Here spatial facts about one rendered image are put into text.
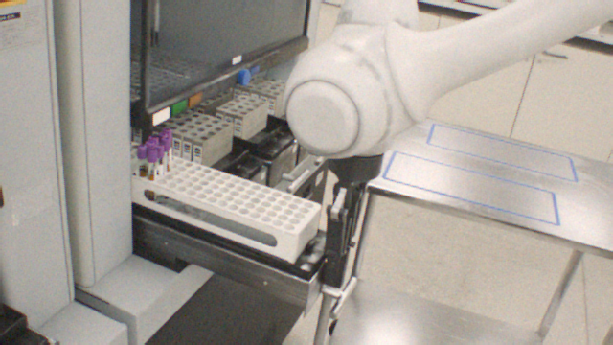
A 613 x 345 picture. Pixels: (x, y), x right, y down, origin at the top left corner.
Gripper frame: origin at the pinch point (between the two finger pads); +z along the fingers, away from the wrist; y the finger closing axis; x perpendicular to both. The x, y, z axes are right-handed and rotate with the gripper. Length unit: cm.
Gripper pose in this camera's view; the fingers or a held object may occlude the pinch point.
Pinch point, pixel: (336, 265)
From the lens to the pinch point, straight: 85.2
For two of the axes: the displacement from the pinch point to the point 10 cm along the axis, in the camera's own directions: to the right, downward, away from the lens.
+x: 9.1, 2.8, -3.1
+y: -4.0, 3.8, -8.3
